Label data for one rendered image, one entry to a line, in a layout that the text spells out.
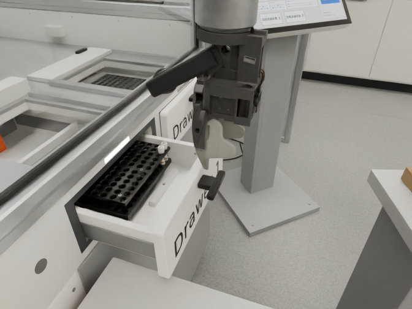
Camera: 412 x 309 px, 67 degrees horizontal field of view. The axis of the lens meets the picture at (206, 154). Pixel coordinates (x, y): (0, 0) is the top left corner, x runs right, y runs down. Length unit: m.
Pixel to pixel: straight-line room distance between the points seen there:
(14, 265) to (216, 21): 0.39
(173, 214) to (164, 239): 0.04
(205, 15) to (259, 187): 1.51
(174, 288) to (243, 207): 1.20
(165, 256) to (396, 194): 0.58
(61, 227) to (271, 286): 1.13
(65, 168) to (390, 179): 0.74
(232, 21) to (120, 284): 0.46
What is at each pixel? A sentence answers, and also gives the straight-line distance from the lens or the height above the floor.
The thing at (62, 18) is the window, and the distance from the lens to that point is 0.49.
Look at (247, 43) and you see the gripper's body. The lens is 0.39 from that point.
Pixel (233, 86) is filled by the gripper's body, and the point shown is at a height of 1.10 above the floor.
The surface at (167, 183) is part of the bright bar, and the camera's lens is 0.63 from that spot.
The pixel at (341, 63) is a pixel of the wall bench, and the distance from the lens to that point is 3.47.
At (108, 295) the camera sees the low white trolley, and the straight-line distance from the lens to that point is 0.60.
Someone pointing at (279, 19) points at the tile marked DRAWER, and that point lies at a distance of 1.31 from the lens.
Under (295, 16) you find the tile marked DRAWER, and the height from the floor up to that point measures 1.00.
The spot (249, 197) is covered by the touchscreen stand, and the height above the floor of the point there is 0.04.
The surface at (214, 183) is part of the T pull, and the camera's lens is 0.53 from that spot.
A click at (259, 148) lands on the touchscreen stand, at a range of 1.64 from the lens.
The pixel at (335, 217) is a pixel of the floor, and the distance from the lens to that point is 1.86.
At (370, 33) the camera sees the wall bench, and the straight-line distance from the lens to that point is 3.40.
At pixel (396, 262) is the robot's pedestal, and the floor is 0.61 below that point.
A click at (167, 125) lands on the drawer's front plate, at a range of 0.73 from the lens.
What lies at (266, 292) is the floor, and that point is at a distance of 1.48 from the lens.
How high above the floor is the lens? 1.25
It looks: 35 degrees down
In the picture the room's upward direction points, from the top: straight up
